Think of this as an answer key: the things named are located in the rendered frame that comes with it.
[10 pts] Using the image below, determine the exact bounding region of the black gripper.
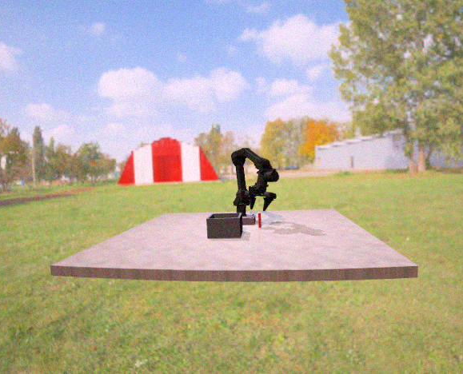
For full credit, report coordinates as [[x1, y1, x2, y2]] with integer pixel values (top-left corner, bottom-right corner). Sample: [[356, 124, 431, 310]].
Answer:
[[245, 181, 277, 211]]

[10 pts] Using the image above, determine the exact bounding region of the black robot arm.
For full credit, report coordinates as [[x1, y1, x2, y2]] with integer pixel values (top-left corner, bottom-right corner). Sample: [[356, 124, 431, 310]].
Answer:
[[231, 148, 279, 217]]

